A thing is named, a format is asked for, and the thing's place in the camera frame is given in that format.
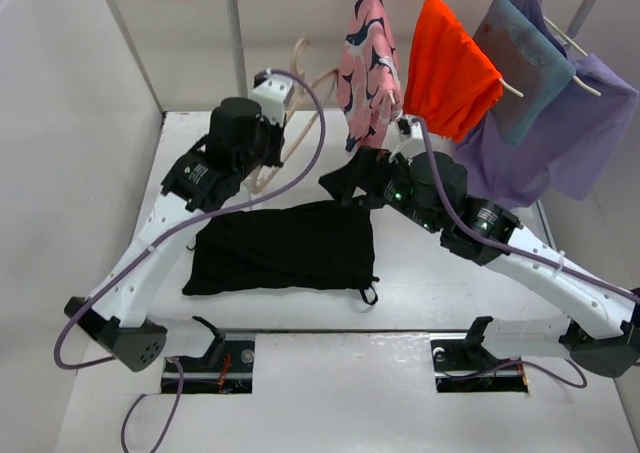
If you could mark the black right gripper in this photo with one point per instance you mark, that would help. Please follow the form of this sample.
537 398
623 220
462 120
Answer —
368 168

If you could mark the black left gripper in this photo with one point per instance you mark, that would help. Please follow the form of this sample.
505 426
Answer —
278 134

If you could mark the black trousers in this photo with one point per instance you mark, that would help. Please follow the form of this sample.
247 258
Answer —
320 246

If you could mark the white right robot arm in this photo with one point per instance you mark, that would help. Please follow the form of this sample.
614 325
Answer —
596 328

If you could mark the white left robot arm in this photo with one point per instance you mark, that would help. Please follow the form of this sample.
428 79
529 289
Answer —
244 133

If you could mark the pink shark print garment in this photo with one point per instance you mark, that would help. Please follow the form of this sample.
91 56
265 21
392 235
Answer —
364 129

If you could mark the orange garment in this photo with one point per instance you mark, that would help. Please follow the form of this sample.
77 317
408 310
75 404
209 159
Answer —
451 83

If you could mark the blue denim garment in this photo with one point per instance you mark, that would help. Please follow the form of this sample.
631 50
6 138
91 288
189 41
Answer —
527 61

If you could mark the purple t-shirt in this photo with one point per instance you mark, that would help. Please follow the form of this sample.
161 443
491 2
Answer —
570 143

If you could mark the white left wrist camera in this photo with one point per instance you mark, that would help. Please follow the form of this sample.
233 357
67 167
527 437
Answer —
273 92

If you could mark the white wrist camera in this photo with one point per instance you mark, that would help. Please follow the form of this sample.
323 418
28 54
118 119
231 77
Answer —
409 128
273 92

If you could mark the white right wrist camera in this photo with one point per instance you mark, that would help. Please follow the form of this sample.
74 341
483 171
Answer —
409 128

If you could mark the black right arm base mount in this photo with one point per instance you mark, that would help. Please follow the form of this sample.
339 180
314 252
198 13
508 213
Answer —
458 371

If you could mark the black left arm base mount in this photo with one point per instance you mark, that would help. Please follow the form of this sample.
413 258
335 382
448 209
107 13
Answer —
231 374

